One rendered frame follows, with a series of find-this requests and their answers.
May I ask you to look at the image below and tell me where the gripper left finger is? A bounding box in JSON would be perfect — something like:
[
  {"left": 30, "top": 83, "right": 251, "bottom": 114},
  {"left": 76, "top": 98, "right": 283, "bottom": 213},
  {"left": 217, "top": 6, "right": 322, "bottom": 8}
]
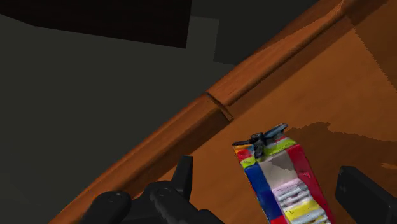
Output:
[{"left": 79, "top": 155, "right": 225, "bottom": 224}]

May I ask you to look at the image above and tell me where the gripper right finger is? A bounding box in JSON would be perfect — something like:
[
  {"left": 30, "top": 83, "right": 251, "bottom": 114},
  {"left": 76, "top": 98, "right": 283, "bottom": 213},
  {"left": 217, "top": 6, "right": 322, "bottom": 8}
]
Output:
[{"left": 335, "top": 165, "right": 397, "bottom": 224}]

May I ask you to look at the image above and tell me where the brown wooden table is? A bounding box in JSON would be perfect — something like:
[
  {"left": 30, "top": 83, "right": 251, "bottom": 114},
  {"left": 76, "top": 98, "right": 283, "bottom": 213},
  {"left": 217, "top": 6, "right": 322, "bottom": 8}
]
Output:
[{"left": 48, "top": 0, "right": 397, "bottom": 224}]

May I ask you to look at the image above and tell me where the multicoloured striped toy, black propeller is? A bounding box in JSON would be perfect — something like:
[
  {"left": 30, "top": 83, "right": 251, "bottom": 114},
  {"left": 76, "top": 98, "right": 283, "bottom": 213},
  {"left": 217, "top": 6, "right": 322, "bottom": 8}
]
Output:
[{"left": 232, "top": 123, "right": 337, "bottom": 224}]

